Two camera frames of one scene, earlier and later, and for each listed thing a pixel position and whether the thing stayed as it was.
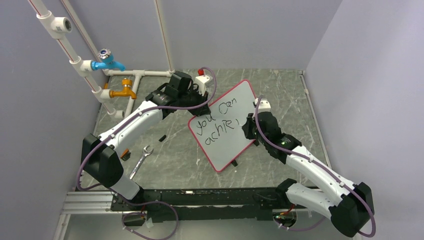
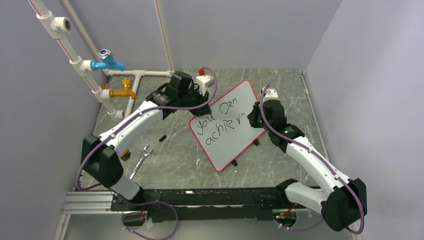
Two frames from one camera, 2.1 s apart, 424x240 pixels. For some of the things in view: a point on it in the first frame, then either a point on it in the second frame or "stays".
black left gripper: (204, 110) stays
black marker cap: (162, 138) stays
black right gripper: (250, 121) → (252, 116)
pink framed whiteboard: (219, 134) stays
